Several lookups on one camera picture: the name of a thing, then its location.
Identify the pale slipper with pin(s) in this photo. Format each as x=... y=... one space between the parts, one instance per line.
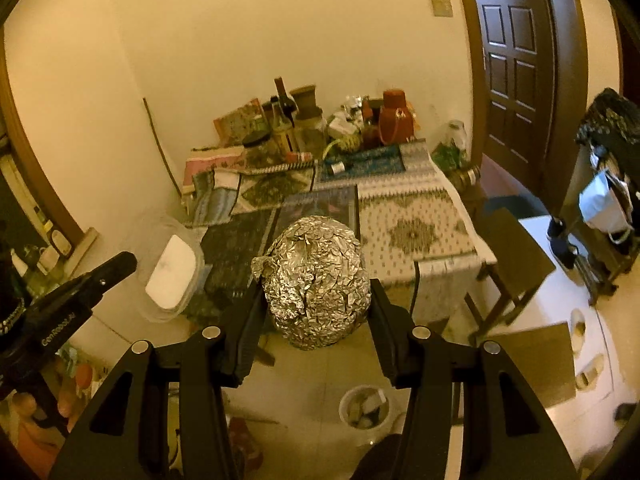
x=578 y=330
x=590 y=372

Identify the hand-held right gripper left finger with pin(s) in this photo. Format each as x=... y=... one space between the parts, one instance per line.
x=245 y=330

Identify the wooden rack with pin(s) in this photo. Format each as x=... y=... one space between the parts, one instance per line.
x=607 y=260

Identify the yellow green bundle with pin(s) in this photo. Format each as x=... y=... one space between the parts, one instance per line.
x=342 y=145

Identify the white paper napkin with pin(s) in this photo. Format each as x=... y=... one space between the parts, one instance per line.
x=229 y=180

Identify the large glass jar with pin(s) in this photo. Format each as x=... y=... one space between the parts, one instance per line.
x=310 y=137

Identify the person's left hand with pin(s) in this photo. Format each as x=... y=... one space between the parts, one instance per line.
x=82 y=380

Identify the wooden window frame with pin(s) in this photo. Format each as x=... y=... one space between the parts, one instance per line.
x=35 y=160

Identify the spiral bound notebook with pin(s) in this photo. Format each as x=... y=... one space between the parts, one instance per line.
x=280 y=167

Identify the red thermos jug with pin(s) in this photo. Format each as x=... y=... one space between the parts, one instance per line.
x=395 y=120

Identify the white round waste bin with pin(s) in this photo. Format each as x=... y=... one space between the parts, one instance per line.
x=344 y=405

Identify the wooden stool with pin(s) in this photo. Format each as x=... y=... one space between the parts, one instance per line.
x=520 y=250

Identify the glass jar with black lid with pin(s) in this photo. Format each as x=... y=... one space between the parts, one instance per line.
x=257 y=152

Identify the thin wooden stick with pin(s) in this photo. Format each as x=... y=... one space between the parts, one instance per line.
x=160 y=145

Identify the bottle with yellow label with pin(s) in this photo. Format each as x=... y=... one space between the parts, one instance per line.
x=281 y=135

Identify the green patterned table mat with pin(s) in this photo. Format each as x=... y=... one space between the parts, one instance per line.
x=235 y=255

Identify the red and white tube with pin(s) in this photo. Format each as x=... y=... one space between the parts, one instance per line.
x=299 y=157

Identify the wall light switch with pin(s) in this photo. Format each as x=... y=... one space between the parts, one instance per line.
x=441 y=5

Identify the blue patterned table runner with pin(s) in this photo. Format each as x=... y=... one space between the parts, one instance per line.
x=370 y=165

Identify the white hanging bag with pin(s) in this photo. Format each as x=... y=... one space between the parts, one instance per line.
x=602 y=205

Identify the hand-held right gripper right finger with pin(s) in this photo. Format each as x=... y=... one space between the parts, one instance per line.
x=387 y=335

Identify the glass jar with green plant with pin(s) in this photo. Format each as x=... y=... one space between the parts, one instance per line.
x=450 y=147

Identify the brown sauce bottle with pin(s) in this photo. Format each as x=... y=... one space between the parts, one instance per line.
x=370 y=132

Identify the brown flat board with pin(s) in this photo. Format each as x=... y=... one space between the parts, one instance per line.
x=535 y=365

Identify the dark patterned hanging bag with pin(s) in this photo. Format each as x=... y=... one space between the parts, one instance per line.
x=612 y=120

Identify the plastic container with white lid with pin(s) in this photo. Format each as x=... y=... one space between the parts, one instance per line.
x=172 y=275

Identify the white patterned tablecloth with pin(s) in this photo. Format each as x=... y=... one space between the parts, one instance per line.
x=415 y=230

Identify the dark wooden door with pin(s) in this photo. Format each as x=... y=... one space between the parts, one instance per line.
x=510 y=60

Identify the dark wine bottle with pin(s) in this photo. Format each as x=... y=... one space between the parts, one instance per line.
x=283 y=100

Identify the aluminium foil ball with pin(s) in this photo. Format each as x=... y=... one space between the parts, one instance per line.
x=315 y=280

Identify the clear plastic packaging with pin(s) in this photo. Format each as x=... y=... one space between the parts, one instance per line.
x=347 y=117

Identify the dark floral table mat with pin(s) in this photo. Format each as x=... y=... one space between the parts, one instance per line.
x=325 y=205

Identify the striped round tin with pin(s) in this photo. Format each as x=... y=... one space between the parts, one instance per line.
x=467 y=176

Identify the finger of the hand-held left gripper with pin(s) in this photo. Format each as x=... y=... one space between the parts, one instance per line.
x=100 y=277

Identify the small silver can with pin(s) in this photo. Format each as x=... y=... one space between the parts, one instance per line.
x=337 y=166

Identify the patterned gift box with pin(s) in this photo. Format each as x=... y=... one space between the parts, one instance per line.
x=237 y=120

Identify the light blue striped cloth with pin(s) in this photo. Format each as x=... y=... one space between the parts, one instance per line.
x=210 y=207

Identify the pink cloth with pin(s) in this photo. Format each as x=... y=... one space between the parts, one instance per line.
x=210 y=165

